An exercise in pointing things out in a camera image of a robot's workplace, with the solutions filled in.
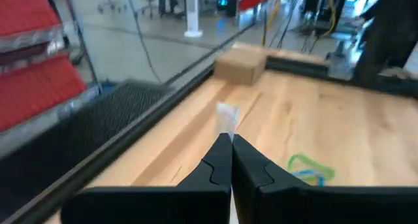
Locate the clear plastic zip bag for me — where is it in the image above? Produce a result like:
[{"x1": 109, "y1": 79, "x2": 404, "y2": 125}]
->
[{"x1": 215, "y1": 102, "x2": 241, "y2": 142}]

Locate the small cardboard box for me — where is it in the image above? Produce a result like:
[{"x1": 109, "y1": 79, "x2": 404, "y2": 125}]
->
[{"x1": 214, "y1": 47, "x2": 268, "y2": 87}]

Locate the chrome wire shelving cart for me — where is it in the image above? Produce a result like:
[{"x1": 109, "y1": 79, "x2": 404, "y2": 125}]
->
[{"x1": 0, "y1": 0, "x2": 103, "y2": 159}]

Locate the white tower fan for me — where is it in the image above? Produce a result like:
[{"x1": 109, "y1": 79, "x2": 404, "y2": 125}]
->
[{"x1": 184, "y1": 0, "x2": 204, "y2": 39}]

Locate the red plastic bin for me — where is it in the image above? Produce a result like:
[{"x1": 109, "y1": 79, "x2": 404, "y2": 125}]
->
[
  {"x1": 0, "y1": 0, "x2": 61, "y2": 35},
  {"x1": 0, "y1": 54, "x2": 88, "y2": 132}
]

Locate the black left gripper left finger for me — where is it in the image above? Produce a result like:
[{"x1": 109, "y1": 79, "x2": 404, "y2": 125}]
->
[{"x1": 61, "y1": 134, "x2": 233, "y2": 224}]

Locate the thin black hanging cable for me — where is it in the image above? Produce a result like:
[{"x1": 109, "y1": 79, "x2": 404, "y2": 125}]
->
[{"x1": 125, "y1": 0, "x2": 161, "y2": 84}]

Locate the person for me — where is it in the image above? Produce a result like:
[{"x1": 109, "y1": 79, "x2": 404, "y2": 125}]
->
[{"x1": 148, "y1": 0, "x2": 184, "y2": 19}]

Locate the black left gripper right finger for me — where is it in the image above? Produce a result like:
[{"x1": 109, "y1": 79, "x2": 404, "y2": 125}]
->
[{"x1": 231, "y1": 135, "x2": 418, "y2": 224}]

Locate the grey office chair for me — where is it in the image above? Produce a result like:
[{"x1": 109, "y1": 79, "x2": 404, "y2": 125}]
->
[{"x1": 97, "y1": 0, "x2": 129, "y2": 14}]

